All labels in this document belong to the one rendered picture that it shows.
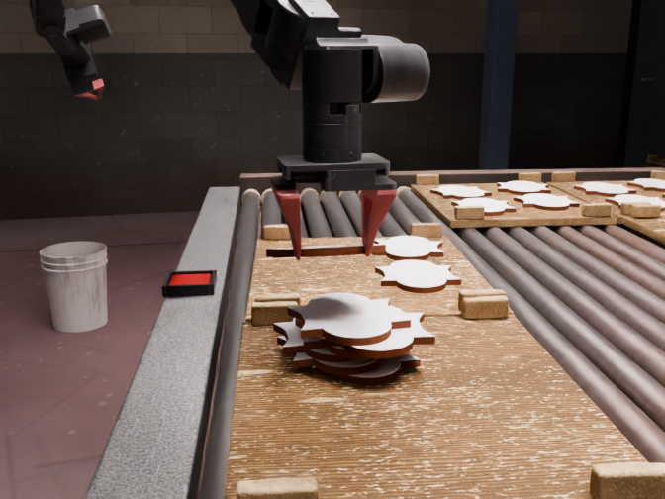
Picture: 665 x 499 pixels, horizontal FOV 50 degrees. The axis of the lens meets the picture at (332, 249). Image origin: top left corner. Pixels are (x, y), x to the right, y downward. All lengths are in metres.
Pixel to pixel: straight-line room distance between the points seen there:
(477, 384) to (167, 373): 0.34
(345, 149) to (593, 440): 0.34
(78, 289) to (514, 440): 2.98
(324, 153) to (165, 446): 0.31
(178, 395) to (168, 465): 0.14
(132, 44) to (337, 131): 5.26
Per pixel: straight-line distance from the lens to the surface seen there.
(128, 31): 5.91
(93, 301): 3.55
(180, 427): 0.73
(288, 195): 0.67
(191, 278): 1.13
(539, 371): 0.81
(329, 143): 0.68
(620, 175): 2.13
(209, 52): 5.91
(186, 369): 0.85
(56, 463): 2.55
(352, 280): 1.07
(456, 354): 0.83
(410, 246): 1.23
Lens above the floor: 1.27
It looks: 15 degrees down
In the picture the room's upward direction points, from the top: straight up
